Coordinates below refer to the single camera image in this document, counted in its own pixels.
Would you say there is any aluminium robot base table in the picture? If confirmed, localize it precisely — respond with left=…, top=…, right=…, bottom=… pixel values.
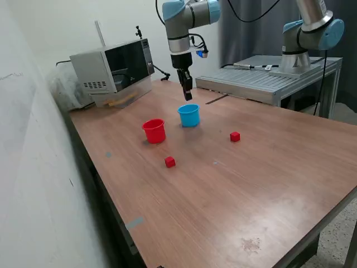
left=195, top=54, right=343, bottom=119

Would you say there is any cable with white label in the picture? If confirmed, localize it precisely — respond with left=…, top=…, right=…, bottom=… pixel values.
left=221, top=63, right=279, bottom=71

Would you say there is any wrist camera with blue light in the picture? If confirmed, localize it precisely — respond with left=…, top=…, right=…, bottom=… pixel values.
left=189, top=33, right=210, bottom=59

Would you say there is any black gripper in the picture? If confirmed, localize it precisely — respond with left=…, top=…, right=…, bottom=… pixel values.
left=170, top=52, right=194, bottom=102

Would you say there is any red plastic cup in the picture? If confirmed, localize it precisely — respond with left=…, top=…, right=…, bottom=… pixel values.
left=141, top=118, right=167, bottom=145

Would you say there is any dark flat strip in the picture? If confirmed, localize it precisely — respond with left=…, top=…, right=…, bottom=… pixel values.
left=205, top=94, right=229, bottom=105

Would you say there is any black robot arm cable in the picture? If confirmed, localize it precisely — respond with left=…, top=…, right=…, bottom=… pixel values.
left=155, top=0, right=281, bottom=27

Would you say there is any white thin rod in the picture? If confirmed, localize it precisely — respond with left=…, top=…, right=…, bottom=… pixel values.
left=94, top=20, right=107, bottom=48

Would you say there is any blue plastic cup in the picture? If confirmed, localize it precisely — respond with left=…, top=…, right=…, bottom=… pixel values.
left=177, top=103, right=201, bottom=128

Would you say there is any black hanging cable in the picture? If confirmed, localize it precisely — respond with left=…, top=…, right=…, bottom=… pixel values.
left=311, top=49, right=327, bottom=116

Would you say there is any grey plastic bag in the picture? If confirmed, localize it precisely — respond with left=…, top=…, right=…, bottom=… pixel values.
left=49, top=65, right=95, bottom=112

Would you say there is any clear box with wooden sticks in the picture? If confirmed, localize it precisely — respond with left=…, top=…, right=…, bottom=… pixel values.
left=89, top=79, right=153, bottom=109

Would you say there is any silver microwave oven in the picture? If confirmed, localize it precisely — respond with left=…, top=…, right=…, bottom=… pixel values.
left=69, top=38, right=156, bottom=95

